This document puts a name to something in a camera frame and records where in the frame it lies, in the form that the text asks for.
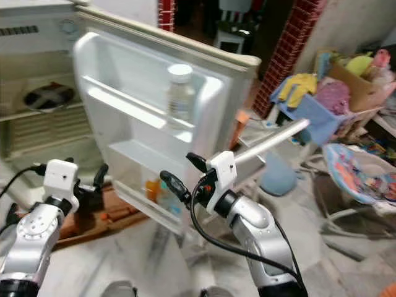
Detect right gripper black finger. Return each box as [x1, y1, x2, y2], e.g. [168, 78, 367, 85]
[160, 171, 196, 204]
[186, 152, 215, 174]

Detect silver fridge door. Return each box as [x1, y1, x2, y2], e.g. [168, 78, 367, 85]
[72, 6, 262, 236]

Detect white fridge cabinet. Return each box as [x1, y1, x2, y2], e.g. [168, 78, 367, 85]
[0, 0, 95, 206]

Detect small teal bottle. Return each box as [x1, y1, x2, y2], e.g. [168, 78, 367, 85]
[157, 183, 170, 209]

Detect small blue bottle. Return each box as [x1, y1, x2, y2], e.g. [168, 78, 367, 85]
[166, 195, 184, 218]

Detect small orange bottle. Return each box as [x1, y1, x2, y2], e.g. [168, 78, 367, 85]
[144, 178, 159, 202]

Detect loose red clay brick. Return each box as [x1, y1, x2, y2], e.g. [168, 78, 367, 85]
[236, 110, 252, 134]

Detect clear bottle white cap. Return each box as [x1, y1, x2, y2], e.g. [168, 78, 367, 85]
[166, 64, 196, 126]

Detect dusty blue floor item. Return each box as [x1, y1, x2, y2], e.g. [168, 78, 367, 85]
[260, 155, 298, 196]

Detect black bowl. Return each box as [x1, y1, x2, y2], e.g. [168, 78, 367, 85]
[24, 84, 74, 113]

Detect grey robot left leg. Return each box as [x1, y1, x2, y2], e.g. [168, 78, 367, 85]
[108, 282, 140, 297]

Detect yellow cloth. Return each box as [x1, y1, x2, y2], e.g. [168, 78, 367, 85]
[278, 73, 316, 106]

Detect white plastic child chair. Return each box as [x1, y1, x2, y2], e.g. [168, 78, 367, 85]
[213, 0, 254, 51]

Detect purple cloth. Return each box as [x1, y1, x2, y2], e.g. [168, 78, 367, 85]
[314, 80, 351, 116]

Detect colourful baby bouncer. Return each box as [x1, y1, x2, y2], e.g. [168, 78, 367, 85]
[323, 144, 396, 205]

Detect brown cardboard toy box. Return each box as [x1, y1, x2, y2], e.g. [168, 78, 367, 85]
[325, 49, 396, 113]

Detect yellow green plush toy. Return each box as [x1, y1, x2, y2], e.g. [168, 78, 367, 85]
[345, 54, 376, 77]

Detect pink plush toy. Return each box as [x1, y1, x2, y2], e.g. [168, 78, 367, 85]
[371, 48, 392, 69]

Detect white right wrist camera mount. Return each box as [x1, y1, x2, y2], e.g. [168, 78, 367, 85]
[207, 150, 237, 214]

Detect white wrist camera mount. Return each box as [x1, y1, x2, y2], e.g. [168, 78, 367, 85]
[45, 159, 80, 200]
[207, 150, 237, 214]

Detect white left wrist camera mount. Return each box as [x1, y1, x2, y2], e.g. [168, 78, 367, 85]
[45, 159, 80, 200]

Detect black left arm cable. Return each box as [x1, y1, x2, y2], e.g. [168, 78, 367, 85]
[0, 164, 47, 218]

